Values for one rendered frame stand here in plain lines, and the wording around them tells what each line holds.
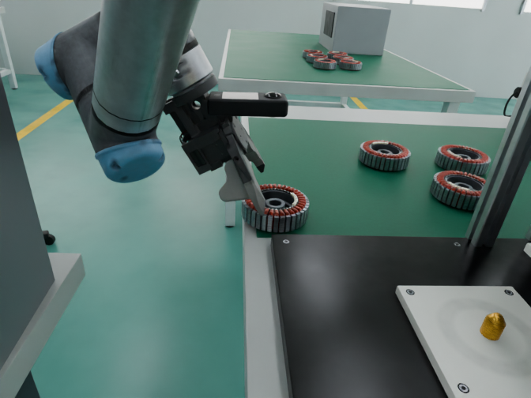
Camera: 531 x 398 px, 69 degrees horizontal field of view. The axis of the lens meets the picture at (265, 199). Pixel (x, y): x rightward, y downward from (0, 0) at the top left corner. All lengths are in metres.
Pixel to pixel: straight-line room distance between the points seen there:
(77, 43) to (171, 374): 1.06
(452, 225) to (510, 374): 0.33
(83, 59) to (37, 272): 0.26
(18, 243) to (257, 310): 0.27
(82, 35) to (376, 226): 0.51
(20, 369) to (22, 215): 0.16
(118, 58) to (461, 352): 0.43
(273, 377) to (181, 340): 1.03
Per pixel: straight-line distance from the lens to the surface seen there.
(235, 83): 1.64
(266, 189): 0.66
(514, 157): 0.61
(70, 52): 0.56
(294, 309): 0.46
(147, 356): 1.42
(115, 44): 0.37
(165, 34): 0.35
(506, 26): 5.71
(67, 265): 0.59
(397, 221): 0.71
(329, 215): 0.68
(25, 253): 0.50
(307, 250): 0.55
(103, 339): 1.50
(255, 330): 0.47
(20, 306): 0.50
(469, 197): 0.79
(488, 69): 5.73
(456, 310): 0.51
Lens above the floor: 1.09
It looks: 29 degrees down
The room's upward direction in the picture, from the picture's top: 4 degrees clockwise
